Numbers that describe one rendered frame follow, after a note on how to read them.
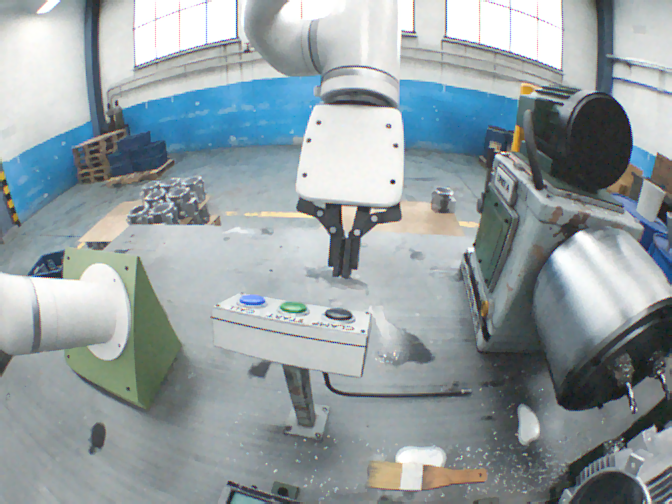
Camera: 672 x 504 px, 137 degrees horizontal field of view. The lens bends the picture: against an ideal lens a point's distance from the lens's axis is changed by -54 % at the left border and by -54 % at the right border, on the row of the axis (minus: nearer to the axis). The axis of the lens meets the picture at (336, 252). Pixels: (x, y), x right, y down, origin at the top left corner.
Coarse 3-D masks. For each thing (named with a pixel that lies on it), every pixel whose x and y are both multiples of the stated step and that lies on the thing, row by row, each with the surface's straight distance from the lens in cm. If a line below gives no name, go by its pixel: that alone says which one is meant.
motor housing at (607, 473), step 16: (592, 464) 41; (608, 464) 39; (624, 464) 38; (656, 464) 39; (576, 480) 43; (592, 480) 42; (608, 480) 47; (624, 480) 52; (640, 480) 35; (656, 480) 37; (576, 496) 44; (592, 496) 47; (608, 496) 50; (624, 496) 54; (640, 496) 59; (656, 496) 36
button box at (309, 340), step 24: (216, 312) 33; (240, 312) 31; (264, 312) 31; (312, 312) 32; (360, 312) 34; (216, 336) 34; (240, 336) 32; (264, 336) 31; (288, 336) 30; (312, 336) 29; (336, 336) 28; (360, 336) 28; (288, 360) 31; (312, 360) 30; (336, 360) 29; (360, 360) 29
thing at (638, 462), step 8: (632, 456) 36; (640, 456) 35; (648, 456) 36; (632, 464) 36; (640, 464) 35; (648, 464) 36; (632, 472) 36; (640, 472) 36; (568, 488) 45; (568, 496) 44
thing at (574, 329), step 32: (576, 256) 46; (608, 256) 44; (640, 256) 47; (544, 288) 48; (576, 288) 43; (608, 288) 41; (640, 288) 41; (544, 320) 47; (576, 320) 41; (608, 320) 38; (640, 320) 39; (544, 352) 49; (576, 352) 40; (608, 352) 40; (640, 352) 46; (576, 384) 43; (608, 384) 49
